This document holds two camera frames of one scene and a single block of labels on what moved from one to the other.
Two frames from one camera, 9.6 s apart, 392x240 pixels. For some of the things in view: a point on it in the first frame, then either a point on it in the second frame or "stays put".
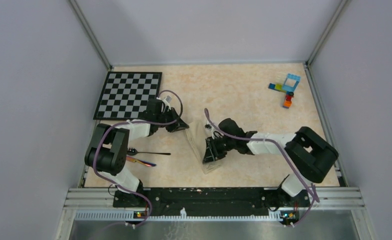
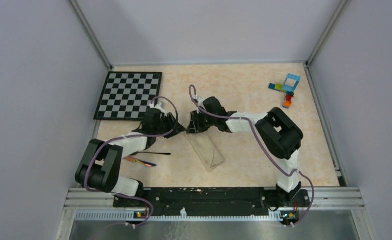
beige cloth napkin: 198,132 stays put
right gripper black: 212,153 -> 195,126
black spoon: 132,151 stays put
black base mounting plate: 210,202 stays put
